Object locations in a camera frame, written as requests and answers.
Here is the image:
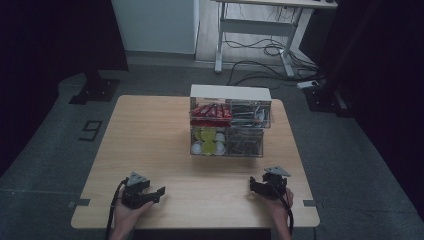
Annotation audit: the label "person's right hand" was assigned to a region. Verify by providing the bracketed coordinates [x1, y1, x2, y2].
[265, 187, 295, 227]

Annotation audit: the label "person's left hand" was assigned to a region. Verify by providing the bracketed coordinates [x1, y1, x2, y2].
[111, 196, 155, 236]

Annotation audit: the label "white power strip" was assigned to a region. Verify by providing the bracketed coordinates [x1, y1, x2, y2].
[296, 79, 320, 90]

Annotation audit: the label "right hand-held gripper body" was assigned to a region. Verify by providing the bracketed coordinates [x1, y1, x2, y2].
[261, 165, 292, 202]

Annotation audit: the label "black floor cables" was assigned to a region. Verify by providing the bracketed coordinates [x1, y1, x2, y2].
[223, 6, 323, 88]

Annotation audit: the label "pile of black packets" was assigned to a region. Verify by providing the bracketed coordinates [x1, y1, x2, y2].
[231, 103, 270, 128]

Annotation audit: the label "black stand base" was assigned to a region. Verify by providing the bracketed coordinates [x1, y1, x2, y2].
[68, 69, 121, 106]
[303, 79, 355, 118]

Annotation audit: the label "pile of green white capsules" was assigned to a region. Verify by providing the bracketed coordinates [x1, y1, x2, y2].
[191, 126, 228, 156]

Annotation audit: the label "row of red packets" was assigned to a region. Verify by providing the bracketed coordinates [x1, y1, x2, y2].
[189, 103, 233, 128]

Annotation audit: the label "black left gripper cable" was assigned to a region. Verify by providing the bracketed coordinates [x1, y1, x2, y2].
[105, 177, 130, 240]

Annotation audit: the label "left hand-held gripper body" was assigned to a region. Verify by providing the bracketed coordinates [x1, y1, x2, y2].
[121, 171, 151, 210]

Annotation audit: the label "clear organizer with white lid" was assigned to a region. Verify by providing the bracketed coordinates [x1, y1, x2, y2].
[188, 83, 274, 158]

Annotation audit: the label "white cabinet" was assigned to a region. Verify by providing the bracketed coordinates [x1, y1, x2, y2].
[110, 0, 201, 56]

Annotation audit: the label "pile of dark sticks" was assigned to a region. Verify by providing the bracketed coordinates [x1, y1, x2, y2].
[227, 128, 264, 157]

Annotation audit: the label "white desk frame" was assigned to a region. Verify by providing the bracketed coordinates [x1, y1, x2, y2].
[211, 0, 339, 78]

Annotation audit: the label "black curtain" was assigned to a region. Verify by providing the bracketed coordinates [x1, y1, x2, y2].
[313, 0, 424, 221]
[0, 0, 130, 178]

